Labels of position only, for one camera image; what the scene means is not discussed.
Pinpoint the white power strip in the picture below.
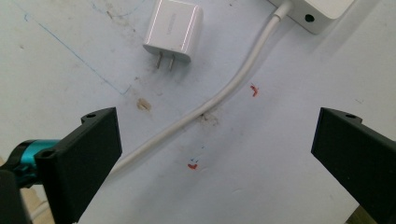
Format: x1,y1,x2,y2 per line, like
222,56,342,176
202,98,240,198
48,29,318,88
267,0,357,35

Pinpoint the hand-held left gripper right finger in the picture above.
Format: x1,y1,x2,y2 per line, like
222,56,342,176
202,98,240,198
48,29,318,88
310,106,396,224

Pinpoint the white plug charger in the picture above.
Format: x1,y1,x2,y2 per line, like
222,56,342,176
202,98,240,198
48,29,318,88
142,0,205,71

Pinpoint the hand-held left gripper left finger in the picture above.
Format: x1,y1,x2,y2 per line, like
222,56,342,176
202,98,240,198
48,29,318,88
0,106,123,224

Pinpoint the white power cable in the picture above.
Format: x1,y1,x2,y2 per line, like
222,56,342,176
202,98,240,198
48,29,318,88
29,0,294,220

